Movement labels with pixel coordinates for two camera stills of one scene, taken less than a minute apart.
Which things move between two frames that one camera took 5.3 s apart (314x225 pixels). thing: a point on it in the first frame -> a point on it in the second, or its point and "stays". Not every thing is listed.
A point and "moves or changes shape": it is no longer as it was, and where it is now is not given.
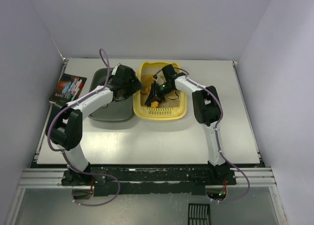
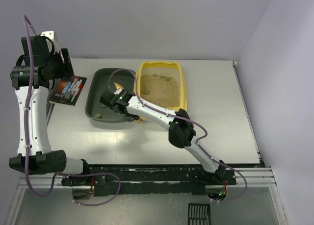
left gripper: x=134 y=81 -> x=65 y=62
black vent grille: x=198 y=213 stays
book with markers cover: x=69 y=87 stays
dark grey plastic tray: x=116 y=111 stays
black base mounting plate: x=148 y=180 stays
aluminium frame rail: x=55 y=178 stays
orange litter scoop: x=146 y=81 moves or changes shape
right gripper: x=154 y=94 -> x=127 y=114
